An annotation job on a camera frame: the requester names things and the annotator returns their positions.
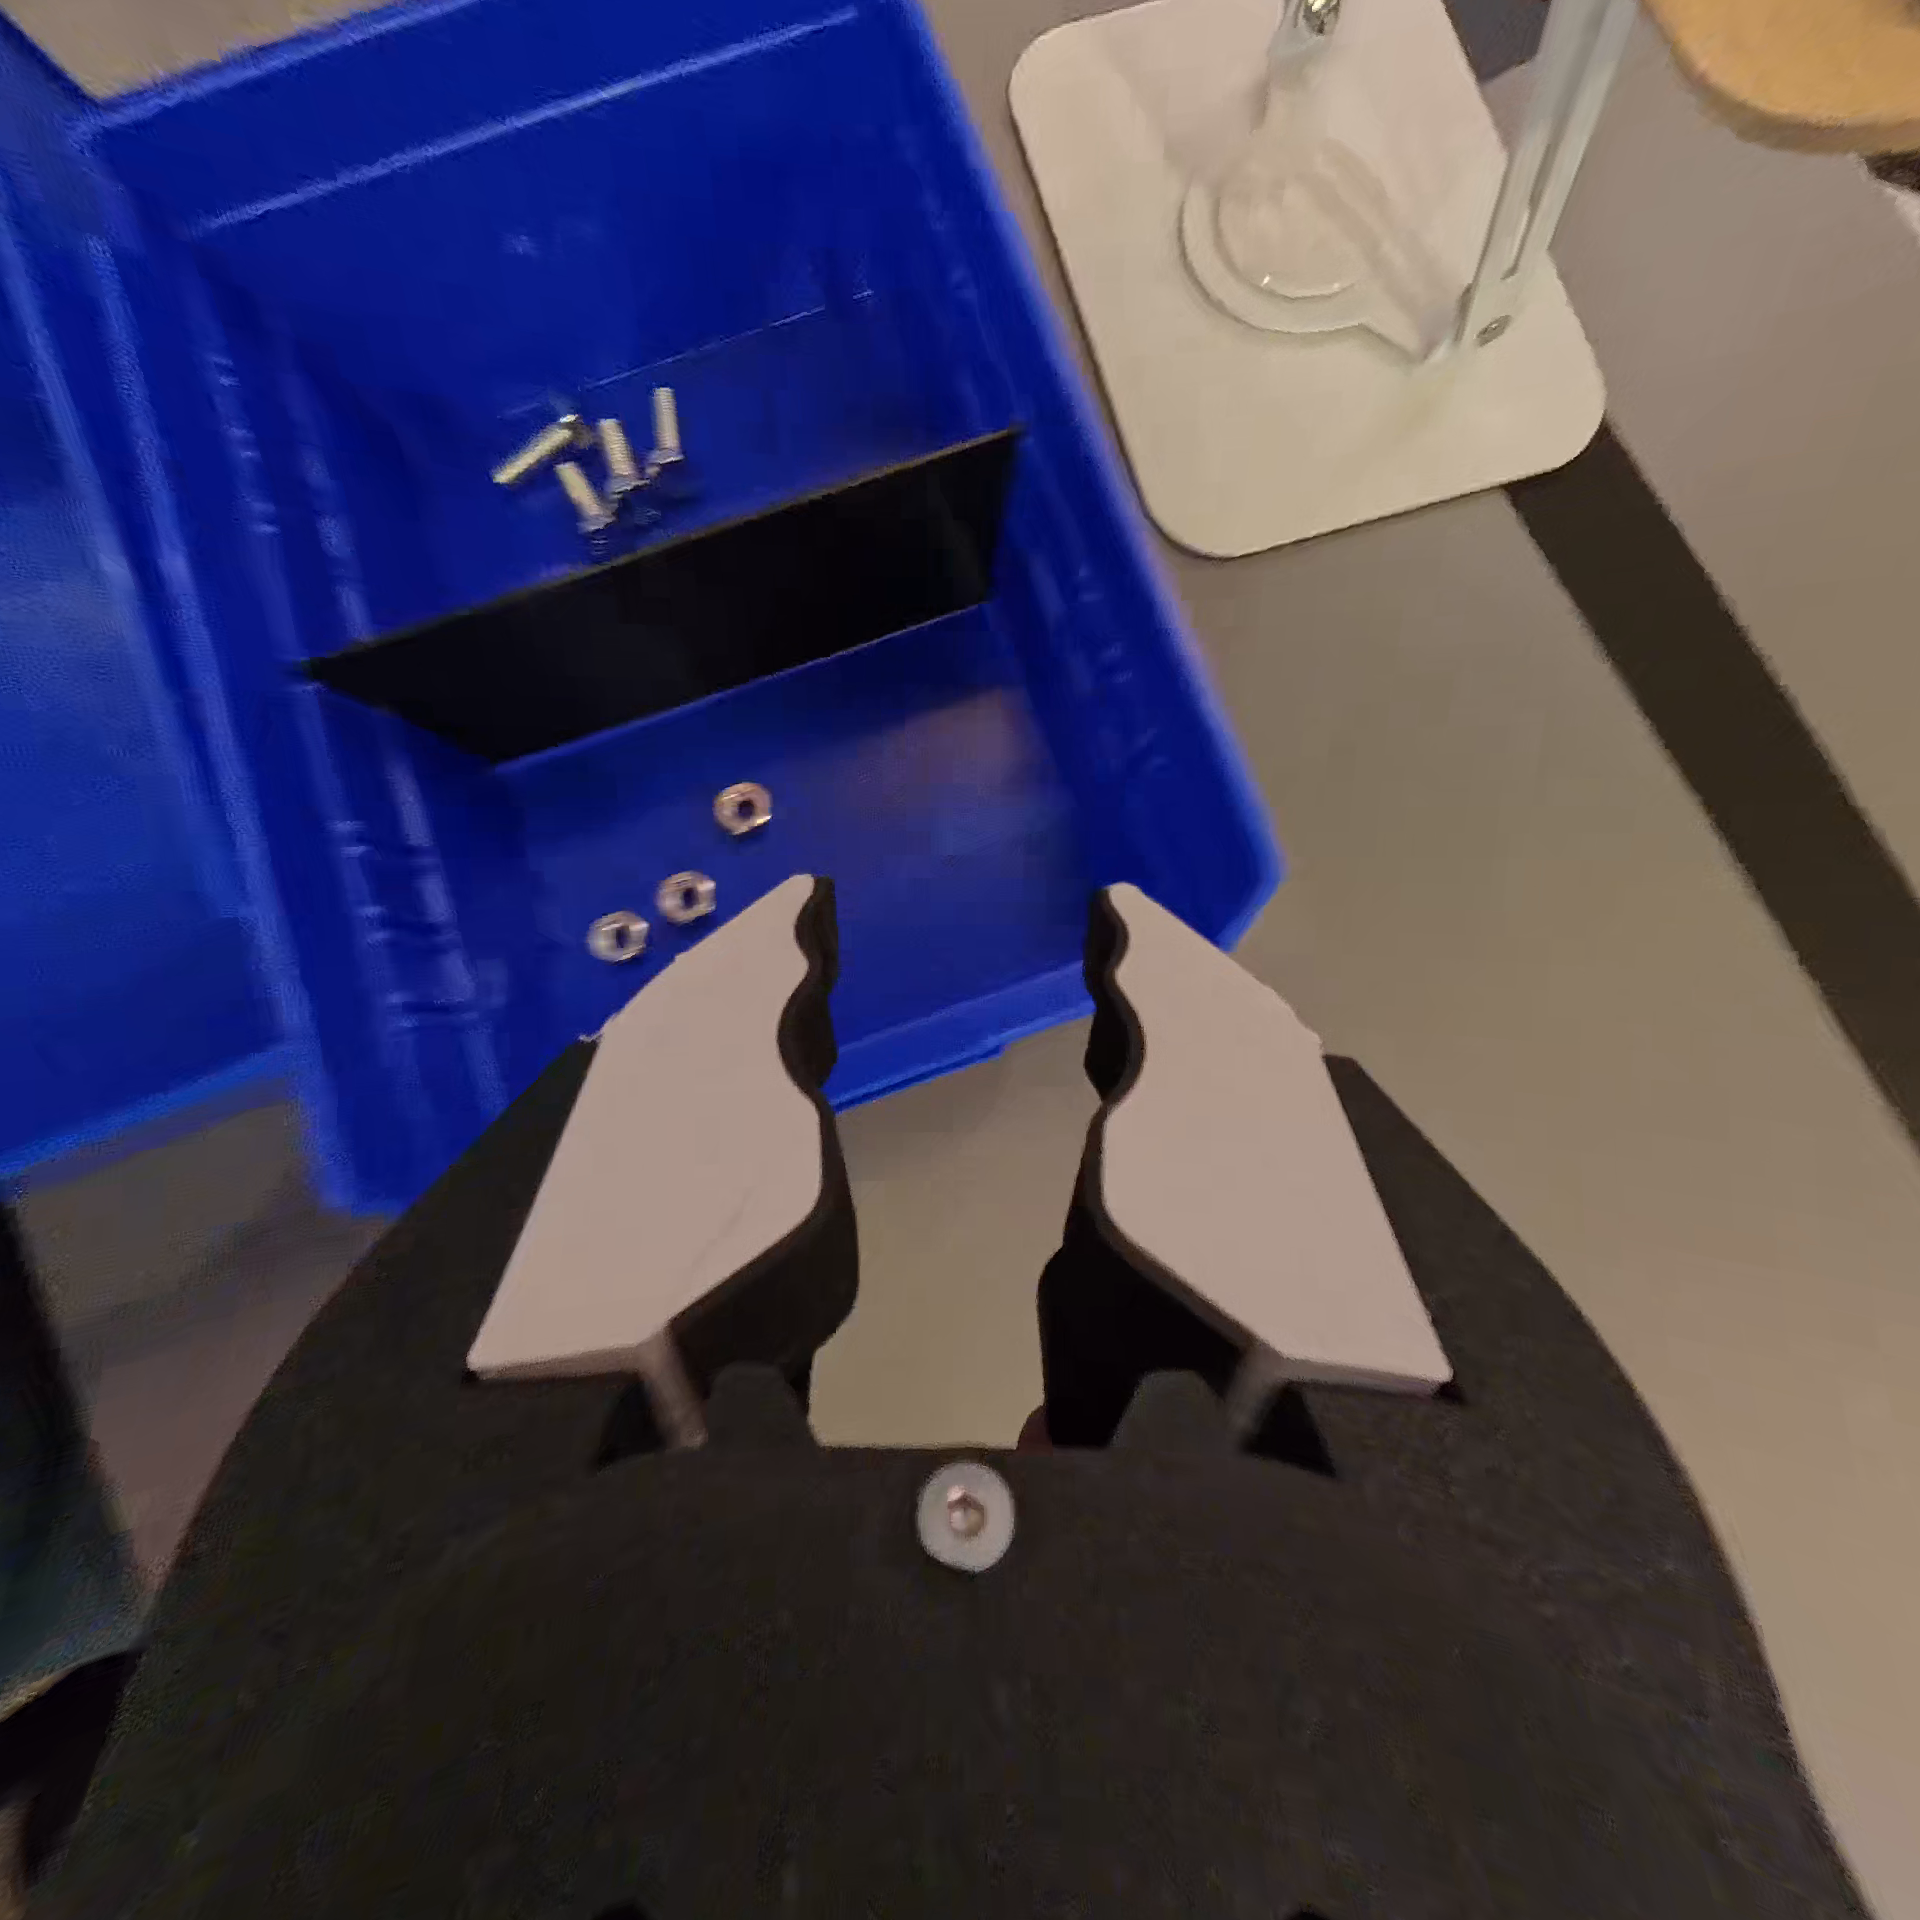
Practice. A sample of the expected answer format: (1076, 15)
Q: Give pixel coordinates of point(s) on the blue plastic bin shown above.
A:
(901, 840)

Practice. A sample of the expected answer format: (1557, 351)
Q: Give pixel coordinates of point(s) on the white metal stand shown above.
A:
(1349, 435)

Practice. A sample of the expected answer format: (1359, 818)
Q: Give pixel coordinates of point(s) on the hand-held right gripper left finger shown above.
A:
(675, 1186)

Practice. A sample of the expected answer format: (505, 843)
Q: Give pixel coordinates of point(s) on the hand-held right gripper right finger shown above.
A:
(1245, 1200)

